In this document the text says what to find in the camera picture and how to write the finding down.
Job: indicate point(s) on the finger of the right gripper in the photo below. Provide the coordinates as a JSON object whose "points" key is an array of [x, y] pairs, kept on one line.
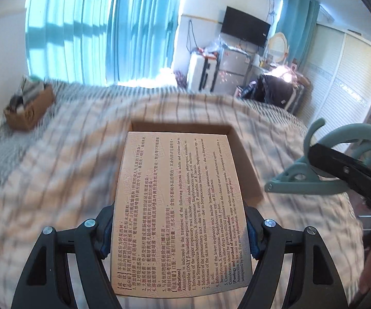
{"points": [[354, 173]]}

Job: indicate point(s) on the tan medicine box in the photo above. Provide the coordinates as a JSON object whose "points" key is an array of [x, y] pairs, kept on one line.
{"points": [[179, 227]]}

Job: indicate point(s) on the plaid beige blanket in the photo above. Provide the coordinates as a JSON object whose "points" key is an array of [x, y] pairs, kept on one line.
{"points": [[71, 173]]}

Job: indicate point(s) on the white louvered wardrobe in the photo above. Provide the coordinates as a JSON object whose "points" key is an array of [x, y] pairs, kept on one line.
{"points": [[338, 66]]}

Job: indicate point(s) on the chair with dark clothes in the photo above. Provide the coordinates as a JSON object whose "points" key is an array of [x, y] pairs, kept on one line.
{"points": [[281, 87]]}

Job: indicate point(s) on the checkered grey bedsheet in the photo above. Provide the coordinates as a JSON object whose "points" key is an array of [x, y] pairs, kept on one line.
{"points": [[14, 144]]}

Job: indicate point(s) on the white oval mirror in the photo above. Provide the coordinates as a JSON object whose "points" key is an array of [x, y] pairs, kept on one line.
{"points": [[278, 49]]}

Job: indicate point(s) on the small cardboard box SF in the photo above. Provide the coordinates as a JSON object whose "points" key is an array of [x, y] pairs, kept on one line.
{"points": [[29, 103]]}

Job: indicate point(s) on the silver mini fridge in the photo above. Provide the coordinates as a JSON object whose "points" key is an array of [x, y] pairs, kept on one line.
{"points": [[231, 71]]}

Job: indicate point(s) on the teal side curtain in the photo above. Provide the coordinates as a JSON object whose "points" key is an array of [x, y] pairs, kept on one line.
{"points": [[297, 22]]}

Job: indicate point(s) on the white suitcase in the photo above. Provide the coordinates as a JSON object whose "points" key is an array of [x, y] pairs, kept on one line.
{"points": [[201, 72]]}

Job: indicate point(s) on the blue window curtain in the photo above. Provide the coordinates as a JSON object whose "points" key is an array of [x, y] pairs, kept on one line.
{"points": [[100, 42]]}

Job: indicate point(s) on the black wall television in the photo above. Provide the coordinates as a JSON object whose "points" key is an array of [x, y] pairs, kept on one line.
{"points": [[245, 27]]}

